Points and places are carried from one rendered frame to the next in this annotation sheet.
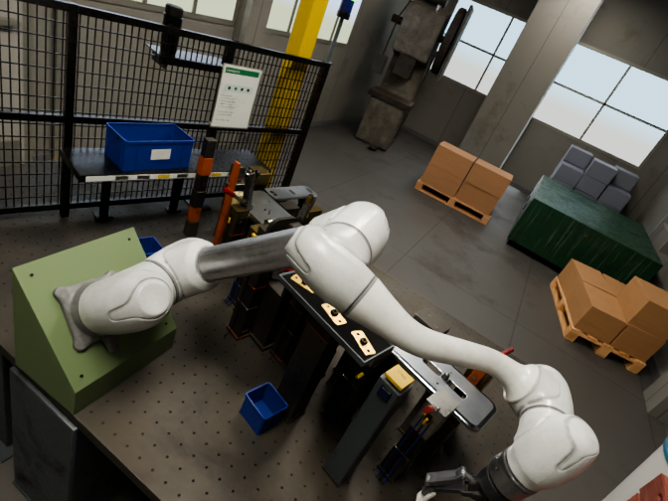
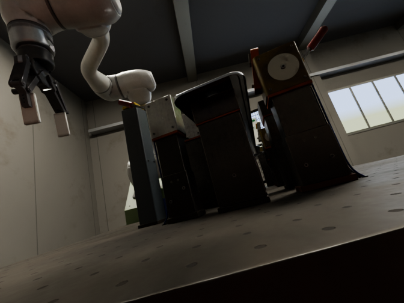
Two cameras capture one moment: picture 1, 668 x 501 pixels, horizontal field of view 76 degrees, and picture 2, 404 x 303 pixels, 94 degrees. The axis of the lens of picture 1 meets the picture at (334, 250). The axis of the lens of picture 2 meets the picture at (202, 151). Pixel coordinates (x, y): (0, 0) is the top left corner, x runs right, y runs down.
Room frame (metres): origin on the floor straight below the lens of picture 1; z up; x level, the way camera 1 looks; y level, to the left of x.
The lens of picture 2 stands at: (0.83, -1.01, 0.74)
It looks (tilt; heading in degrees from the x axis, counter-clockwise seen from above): 14 degrees up; 71
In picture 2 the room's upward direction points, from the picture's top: 15 degrees counter-clockwise
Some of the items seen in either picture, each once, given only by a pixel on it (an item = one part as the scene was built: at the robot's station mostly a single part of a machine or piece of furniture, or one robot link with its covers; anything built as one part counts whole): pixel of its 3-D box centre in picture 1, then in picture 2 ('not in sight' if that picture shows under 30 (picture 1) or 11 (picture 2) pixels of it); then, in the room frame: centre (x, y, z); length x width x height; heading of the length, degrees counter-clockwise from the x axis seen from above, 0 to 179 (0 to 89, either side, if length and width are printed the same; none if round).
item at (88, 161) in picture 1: (179, 163); not in sight; (1.72, 0.80, 1.02); 0.90 x 0.22 x 0.03; 147
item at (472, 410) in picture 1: (343, 282); (239, 142); (1.39, -0.08, 1.00); 1.38 x 0.22 x 0.02; 57
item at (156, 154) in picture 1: (150, 146); not in sight; (1.59, 0.88, 1.10); 0.30 x 0.17 x 0.13; 152
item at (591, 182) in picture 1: (583, 192); not in sight; (7.55, -3.47, 0.57); 1.15 x 0.77 x 1.14; 72
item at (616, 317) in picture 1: (609, 300); not in sight; (4.06, -2.75, 0.34); 1.19 x 0.91 x 0.68; 162
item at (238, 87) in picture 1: (235, 97); (249, 133); (2.03, 0.74, 1.30); 0.23 x 0.02 x 0.31; 147
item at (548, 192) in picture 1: (578, 234); not in sight; (5.87, -2.98, 0.34); 1.74 x 1.59 x 0.69; 162
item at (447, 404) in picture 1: (413, 439); (169, 159); (0.92, -0.46, 0.88); 0.12 x 0.07 x 0.36; 147
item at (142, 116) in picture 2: (364, 429); (143, 163); (0.84, -0.29, 0.92); 0.08 x 0.08 x 0.44; 57
